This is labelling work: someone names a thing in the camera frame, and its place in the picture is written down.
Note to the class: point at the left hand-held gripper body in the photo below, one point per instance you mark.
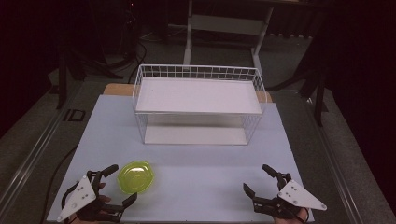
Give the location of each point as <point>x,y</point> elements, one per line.
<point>79,194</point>

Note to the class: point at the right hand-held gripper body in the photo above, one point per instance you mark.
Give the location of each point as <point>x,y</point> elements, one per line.
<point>295,196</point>

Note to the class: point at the green plastic bowl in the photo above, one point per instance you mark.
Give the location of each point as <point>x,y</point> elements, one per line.
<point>135,178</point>

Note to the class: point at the person's left hand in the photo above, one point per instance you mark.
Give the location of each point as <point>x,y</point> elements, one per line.
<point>104,199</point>

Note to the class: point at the person's right hand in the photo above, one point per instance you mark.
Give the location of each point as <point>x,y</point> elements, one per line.
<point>289,221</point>

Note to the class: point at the black stand legs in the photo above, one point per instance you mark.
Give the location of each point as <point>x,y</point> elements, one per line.
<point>62,81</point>
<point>319,102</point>

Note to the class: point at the metal floor rail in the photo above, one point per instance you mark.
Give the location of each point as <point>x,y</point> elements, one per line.
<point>34,152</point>
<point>334,161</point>

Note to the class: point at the white metal stand frame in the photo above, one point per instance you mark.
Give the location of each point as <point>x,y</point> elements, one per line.
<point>227,25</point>

